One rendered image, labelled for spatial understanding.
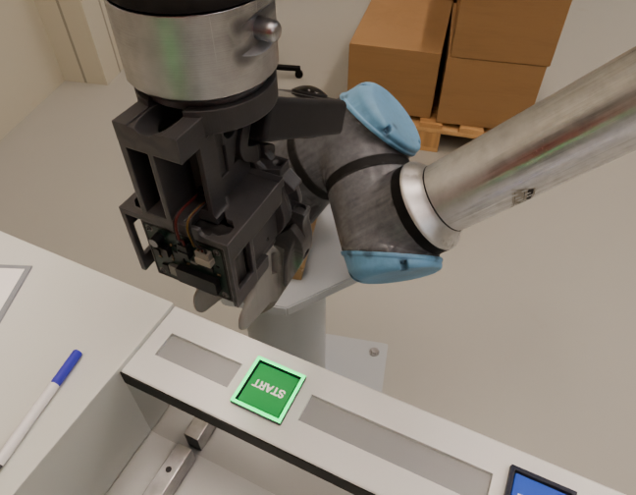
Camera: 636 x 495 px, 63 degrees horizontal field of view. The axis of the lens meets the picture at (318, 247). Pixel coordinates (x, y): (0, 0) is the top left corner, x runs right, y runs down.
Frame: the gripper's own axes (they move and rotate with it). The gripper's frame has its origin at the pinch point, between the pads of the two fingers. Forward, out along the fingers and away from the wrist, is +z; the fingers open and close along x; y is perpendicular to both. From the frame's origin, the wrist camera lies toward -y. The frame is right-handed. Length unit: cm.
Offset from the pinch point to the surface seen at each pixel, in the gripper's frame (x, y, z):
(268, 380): -0.5, 0.0, 14.2
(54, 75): -225, -151, 104
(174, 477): -8.0, 9.4, 25.9
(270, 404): 0.9, 2.1, 14.3
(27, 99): -219, -127, 105
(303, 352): -11, -27, 54
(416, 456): 15.3, 0.5, 15.1
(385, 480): 13.5, 3.9, 14.7
